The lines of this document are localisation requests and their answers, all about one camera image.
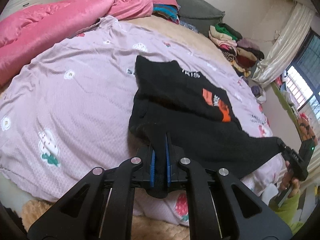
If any purple cloth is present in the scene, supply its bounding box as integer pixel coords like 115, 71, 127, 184
250, 84, 266, 100

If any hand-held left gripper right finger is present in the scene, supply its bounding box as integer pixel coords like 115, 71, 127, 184
164, 132, 293, 240

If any blue patterned cloth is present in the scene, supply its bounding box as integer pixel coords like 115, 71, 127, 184
179, 21, 201, 33

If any cream curtain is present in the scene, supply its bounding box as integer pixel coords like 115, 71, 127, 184
251, 3, 315, 88

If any light purple printed bedsheet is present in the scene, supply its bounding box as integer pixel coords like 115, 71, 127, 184
0, 15, 276, 227

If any person's right hand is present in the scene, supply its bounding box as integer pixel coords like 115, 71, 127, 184
278, 160, 301, 201

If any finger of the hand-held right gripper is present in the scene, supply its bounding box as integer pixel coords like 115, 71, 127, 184
276, 140, 301, 167

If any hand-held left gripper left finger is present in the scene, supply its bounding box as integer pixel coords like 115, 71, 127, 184
27, 152, 157, 240

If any pile of folded clothes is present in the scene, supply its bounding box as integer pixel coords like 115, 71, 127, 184
208, 22, 265, 78

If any pink quilt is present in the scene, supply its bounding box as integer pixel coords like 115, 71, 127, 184
0, 0, 154, 88

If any green windowsill shelf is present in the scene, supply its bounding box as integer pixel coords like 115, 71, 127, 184
271, 79, 320, 143

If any window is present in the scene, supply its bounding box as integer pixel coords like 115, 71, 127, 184
284, 27, 320, 111

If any colourful striped cloth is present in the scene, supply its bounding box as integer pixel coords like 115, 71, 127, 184
152, 3, 181, 25

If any black sweater with orange cuffs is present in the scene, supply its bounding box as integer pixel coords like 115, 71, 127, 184
128, 55, 286, 200

